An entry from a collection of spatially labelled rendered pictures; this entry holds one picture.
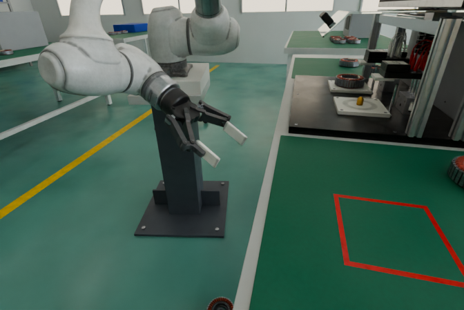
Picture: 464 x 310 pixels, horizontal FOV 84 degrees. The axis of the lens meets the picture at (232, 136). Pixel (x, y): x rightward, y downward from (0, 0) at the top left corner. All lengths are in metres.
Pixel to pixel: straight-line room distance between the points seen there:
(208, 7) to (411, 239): 0.92
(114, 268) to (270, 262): 1.12
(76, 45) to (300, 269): 0.56
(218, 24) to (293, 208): 0.80
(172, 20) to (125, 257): 1.12
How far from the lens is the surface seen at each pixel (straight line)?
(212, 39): 1.12
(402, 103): 0.98
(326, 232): 0.47
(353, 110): 0.90
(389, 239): 0.50
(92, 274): 1.48
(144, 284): 1.36
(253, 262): 0.42
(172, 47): 1.17
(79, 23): 0.65
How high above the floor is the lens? 1.08
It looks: 26 degrees down
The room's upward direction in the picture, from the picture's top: 1 degrees counter-clockwise
